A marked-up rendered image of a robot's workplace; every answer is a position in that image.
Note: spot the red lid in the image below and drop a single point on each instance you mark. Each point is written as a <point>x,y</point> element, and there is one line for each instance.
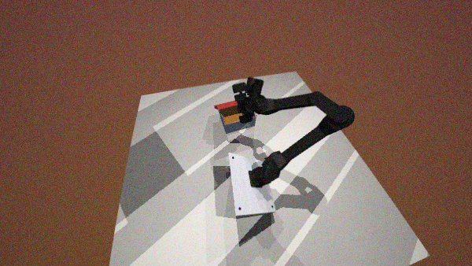
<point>225,105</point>

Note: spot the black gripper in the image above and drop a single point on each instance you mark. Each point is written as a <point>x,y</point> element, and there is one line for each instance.
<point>239,87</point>

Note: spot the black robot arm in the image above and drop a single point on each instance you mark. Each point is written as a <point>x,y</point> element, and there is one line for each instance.
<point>337,117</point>

